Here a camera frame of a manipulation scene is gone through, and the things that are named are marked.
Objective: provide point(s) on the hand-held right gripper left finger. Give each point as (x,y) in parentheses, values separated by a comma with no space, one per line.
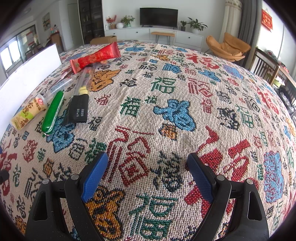
(96,170)

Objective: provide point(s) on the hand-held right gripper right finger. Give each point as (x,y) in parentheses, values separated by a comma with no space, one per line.
(200,176)

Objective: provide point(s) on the brown snack stick clear wrapper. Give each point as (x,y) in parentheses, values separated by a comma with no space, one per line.
(61,84)

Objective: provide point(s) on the white box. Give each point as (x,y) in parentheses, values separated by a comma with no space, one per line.
(23,81)

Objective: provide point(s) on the printed woven tablecloth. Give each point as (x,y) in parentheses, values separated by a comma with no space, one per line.
(161,129)

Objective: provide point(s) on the black snack packet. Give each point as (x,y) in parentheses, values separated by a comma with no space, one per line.
(77,111)

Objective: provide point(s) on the green snack packet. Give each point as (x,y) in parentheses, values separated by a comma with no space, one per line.
(53,111)

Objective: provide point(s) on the yellow snack packet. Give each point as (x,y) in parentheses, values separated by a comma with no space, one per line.
(26,113)

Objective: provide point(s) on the clear-wrapped snack stick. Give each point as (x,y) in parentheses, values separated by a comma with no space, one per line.
(84,78)

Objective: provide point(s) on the orange sausage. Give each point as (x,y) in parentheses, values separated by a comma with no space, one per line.
(106,62)

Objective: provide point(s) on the red snack packet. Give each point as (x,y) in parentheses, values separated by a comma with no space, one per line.
(94,58)

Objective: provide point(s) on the wooden dining table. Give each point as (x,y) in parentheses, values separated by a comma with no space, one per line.
(288,81)

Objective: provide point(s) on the cardboard box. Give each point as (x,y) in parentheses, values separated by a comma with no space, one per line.
(104,39)

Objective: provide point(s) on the dark wooden chair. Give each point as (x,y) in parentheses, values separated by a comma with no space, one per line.
(266,62)

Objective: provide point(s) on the orange lounge chair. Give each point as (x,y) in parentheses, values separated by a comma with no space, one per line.
(227,47)

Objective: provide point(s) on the white television cabinet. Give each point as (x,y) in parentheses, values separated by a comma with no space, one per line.
(138,33)

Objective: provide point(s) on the wooden stool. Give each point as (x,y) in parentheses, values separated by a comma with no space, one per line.
(162,34)

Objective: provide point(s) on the dark display cabinet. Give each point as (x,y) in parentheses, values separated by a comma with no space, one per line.
(90,20)

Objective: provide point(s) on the red flower plant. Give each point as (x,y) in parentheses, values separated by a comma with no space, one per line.
(111,20)

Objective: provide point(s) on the large leafy potted plant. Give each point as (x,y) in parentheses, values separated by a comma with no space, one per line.
(196,25)

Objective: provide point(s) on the small green potted plant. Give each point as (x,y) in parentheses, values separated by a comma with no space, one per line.
(183,25)

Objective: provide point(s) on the green plant white pot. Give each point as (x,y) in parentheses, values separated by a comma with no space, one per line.
(126,21)

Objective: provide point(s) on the grey curtain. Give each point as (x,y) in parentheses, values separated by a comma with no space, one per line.
(248,23)

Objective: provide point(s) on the black television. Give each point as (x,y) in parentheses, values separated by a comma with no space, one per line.
(158,16)

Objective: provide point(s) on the wall painting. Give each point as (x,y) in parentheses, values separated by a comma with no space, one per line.
(46,22)

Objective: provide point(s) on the red wall hanging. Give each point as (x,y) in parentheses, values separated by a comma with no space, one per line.
(267,19)

